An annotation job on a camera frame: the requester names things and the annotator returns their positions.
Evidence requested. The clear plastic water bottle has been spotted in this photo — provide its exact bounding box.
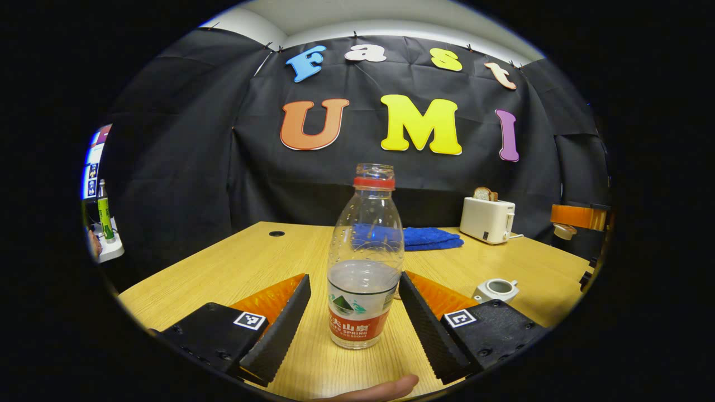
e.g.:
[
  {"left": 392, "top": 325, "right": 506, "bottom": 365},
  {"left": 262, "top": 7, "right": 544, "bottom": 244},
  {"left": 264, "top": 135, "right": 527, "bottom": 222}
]
[{"left": 327, "top": 163, "right": 405, "bottom": 351}]

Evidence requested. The blue folded towel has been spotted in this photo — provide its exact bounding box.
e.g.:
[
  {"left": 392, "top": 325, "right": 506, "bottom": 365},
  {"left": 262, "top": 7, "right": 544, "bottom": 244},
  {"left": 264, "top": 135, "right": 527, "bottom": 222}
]
[{"left": 352, "top": 223, "right": 465, "bottom": 252}]

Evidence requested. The black backdrop cloth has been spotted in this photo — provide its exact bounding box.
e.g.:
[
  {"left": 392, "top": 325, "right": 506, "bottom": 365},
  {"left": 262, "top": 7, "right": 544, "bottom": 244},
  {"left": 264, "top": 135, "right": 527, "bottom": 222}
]
[{"left": 98, "top": 28, "right": 612, "bottom": 291}]

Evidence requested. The green drink bottle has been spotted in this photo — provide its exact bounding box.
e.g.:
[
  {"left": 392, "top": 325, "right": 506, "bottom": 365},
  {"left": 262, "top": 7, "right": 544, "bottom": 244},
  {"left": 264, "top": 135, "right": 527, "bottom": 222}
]
[{"left": 97, "top": 179, "right": 116, "bottom": 242}]

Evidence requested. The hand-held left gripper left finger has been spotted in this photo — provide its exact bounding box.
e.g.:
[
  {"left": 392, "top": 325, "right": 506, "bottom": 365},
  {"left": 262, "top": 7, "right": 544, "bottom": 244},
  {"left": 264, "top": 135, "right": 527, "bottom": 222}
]
[{"left": 150, "top": 273, "right": 312, "bottom": 387}]

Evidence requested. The white side desk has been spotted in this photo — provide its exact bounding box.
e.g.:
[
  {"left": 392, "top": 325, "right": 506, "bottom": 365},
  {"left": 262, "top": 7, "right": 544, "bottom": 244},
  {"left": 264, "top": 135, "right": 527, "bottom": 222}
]
[{"left": 91, "top": 218, "right": 125, "bottom": 264}]

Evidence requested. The white porcelain teacup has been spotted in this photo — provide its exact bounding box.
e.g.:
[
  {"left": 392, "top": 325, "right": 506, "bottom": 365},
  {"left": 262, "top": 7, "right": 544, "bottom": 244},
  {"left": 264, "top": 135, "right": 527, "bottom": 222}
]
[{"left": 473, "top": 278, "right": 521, "bottom": 305}]

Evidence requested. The white toaster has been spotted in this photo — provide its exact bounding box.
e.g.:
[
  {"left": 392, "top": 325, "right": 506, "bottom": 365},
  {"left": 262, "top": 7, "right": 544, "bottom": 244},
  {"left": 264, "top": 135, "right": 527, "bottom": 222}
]
[{"left": 459, "top": 197, "right": 516, "bottom": 246}]

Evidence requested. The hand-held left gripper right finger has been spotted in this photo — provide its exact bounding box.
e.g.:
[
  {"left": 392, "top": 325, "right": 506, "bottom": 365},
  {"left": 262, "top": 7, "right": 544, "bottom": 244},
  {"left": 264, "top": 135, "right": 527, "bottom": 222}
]
[{"left": 398, "top": 270, "right": 552, "bottom": 386}]

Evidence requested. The computer monitor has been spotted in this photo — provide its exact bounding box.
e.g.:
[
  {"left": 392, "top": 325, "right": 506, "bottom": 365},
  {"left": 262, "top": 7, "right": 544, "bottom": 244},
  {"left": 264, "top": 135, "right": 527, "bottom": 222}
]
[{"left": 82, "top": 124, "right": 113, "bottom": 200}]

